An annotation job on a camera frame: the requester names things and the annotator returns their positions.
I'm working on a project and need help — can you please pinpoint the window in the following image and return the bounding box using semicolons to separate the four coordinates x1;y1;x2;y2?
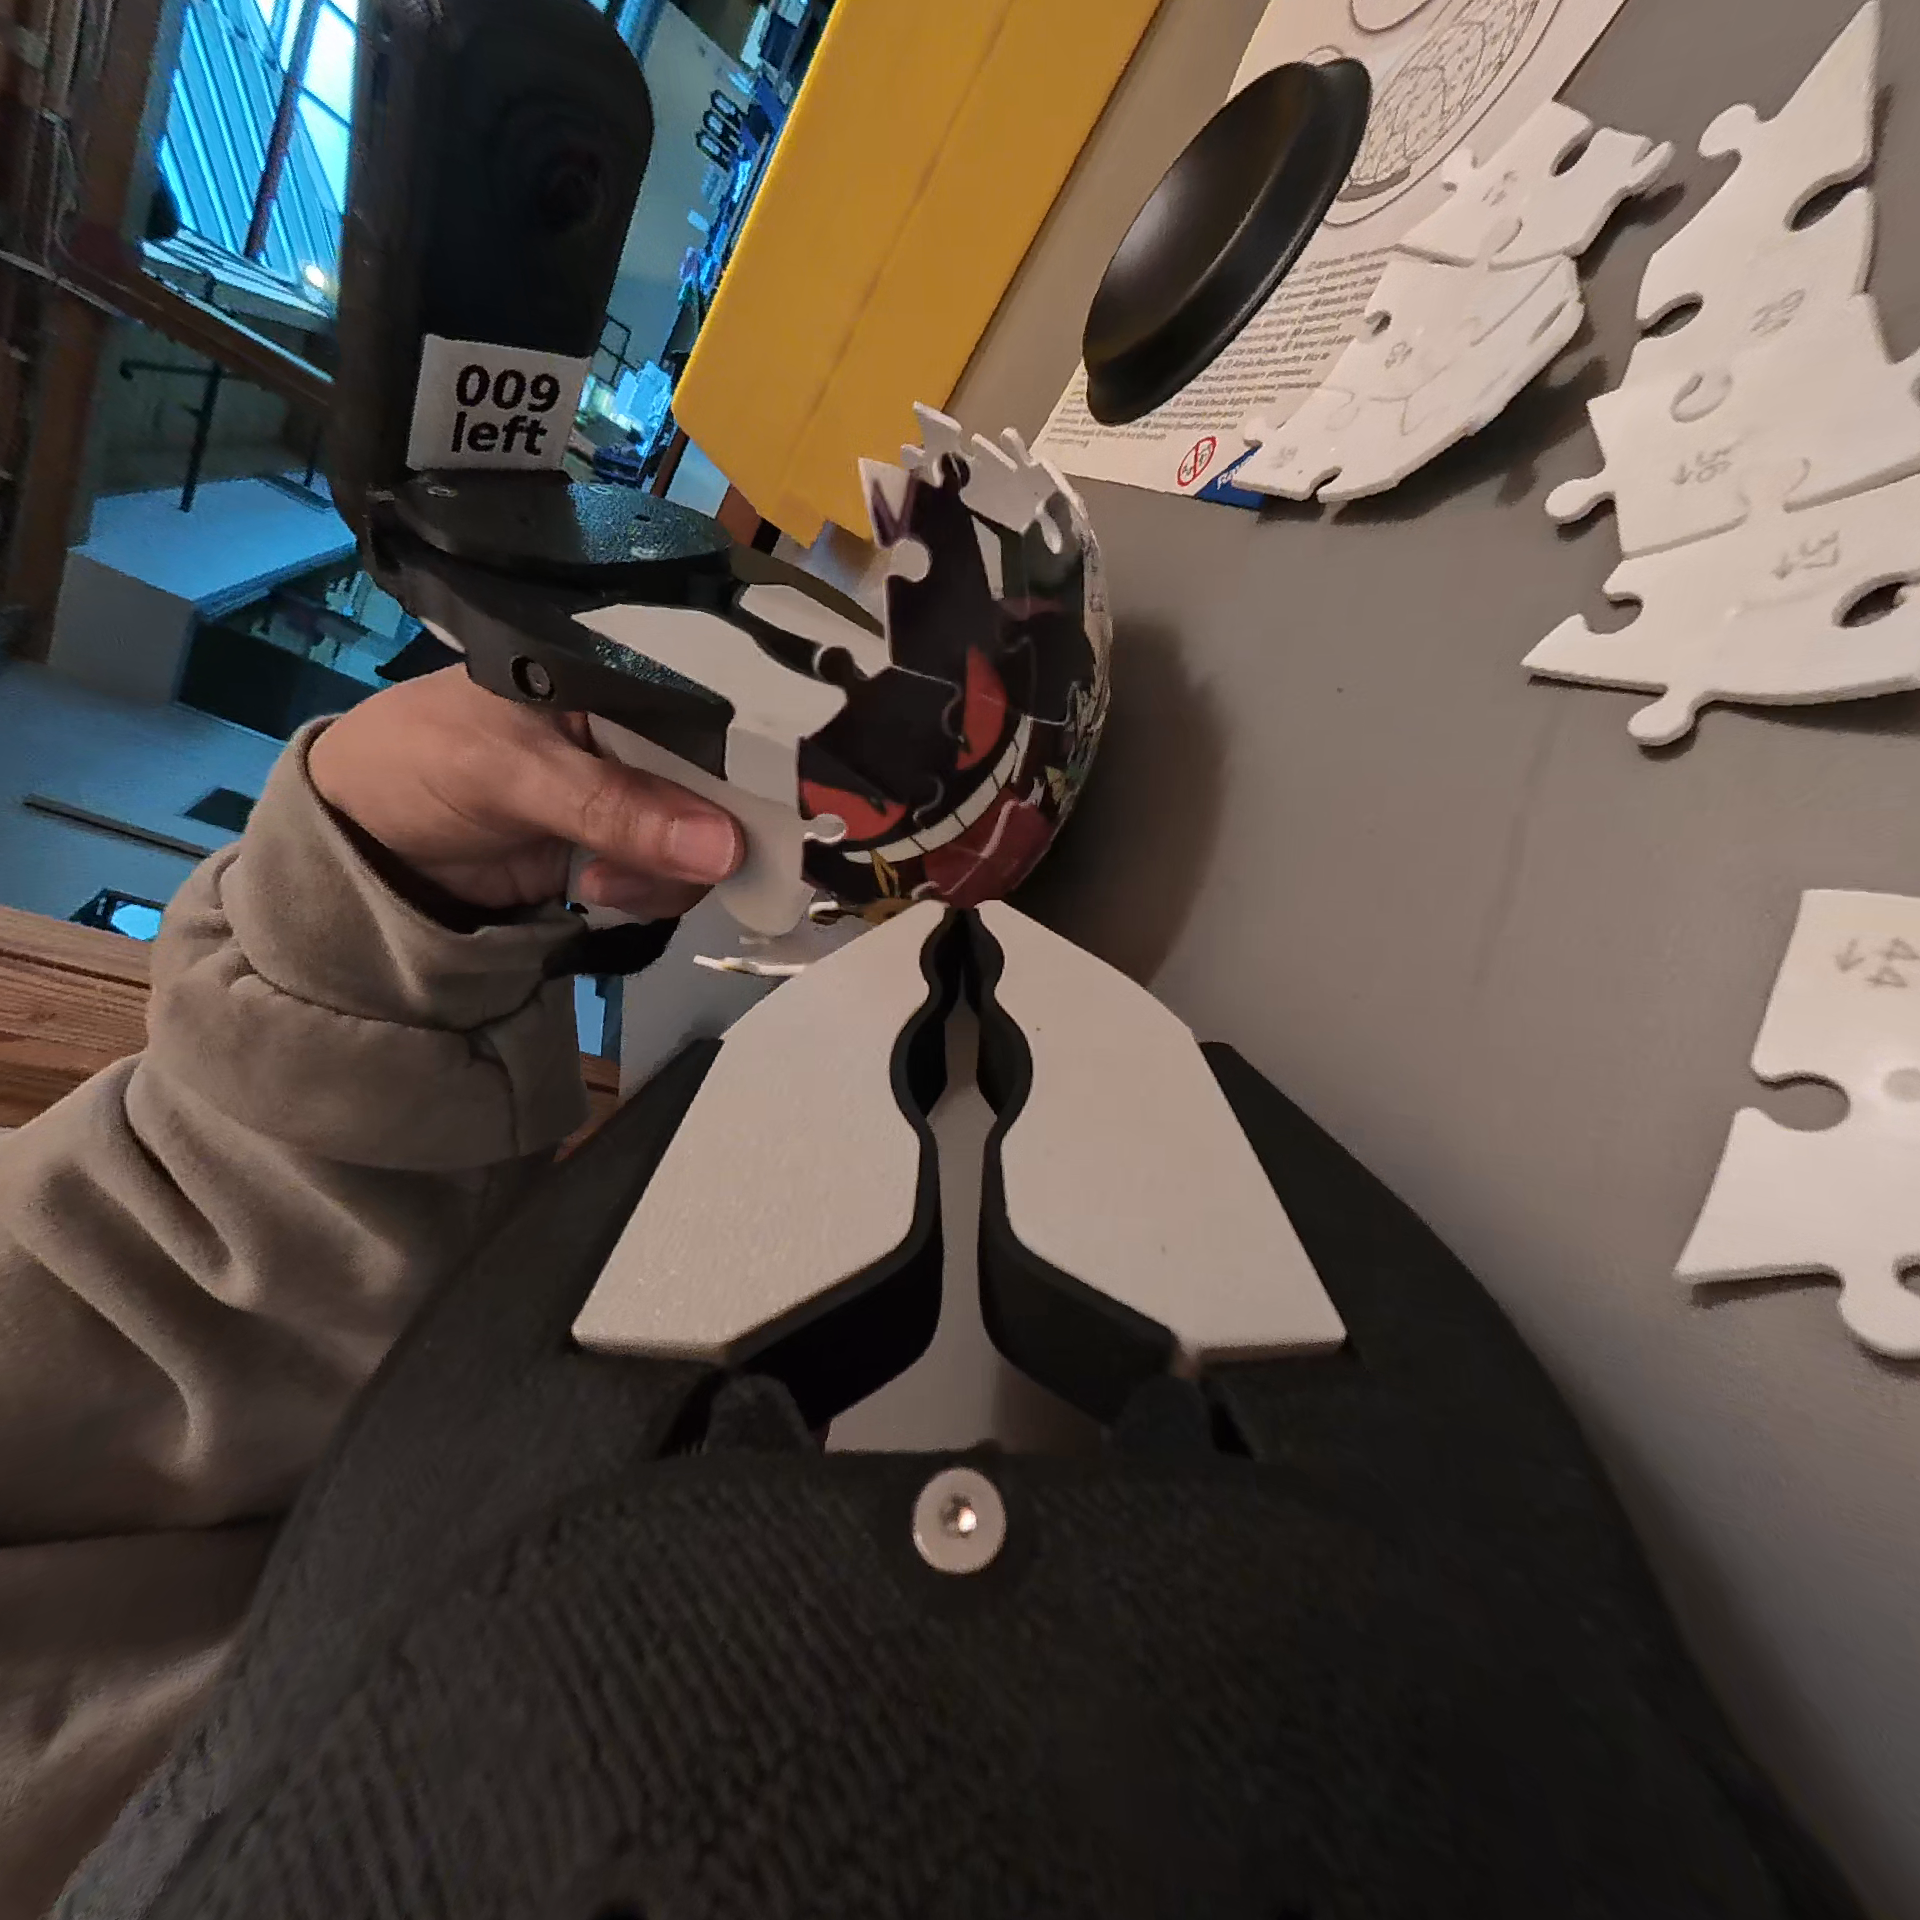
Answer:
142;0;362;308

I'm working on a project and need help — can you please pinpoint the tapered white puzzle strip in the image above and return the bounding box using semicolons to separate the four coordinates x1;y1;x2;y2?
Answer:
1523;0;1920;747

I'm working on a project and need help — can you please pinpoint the white jigsaw piece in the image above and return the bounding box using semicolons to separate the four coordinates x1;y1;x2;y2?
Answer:
1670;889;1920;1362

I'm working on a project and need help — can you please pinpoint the joined white puzzle segment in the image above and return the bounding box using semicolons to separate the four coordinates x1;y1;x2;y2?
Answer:
1245;103;1673;506

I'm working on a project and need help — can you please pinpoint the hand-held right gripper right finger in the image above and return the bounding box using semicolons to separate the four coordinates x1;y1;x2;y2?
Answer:
959;903;1353;1425

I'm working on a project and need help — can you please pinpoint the yellow cardboard box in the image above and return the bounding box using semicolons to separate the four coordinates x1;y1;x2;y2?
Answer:
669;0;1163;548

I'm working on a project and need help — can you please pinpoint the wooden bench top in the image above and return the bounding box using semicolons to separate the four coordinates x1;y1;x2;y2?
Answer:
0;902;169;1129

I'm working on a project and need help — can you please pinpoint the black round ball stand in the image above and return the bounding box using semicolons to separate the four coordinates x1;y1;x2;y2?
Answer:
1079;58;1373;430

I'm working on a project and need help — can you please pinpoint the person's left hand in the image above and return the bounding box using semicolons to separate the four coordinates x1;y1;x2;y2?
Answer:
306;667;747;921

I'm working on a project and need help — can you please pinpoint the partly built puzzle ball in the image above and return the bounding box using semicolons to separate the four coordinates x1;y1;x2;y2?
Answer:
796;402;1121;921

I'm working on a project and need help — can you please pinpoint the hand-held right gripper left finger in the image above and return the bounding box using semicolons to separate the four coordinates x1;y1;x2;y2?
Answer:
570;902;962;1414

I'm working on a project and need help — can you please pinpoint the person's left forearm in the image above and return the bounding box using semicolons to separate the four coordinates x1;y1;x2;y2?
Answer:
0;737;634;1920

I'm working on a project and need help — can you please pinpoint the white instruction sheet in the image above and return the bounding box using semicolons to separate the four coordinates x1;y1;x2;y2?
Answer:
1035;0;1629;515

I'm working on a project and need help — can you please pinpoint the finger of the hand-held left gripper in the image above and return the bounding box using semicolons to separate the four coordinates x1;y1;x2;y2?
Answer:
582;561;890;740

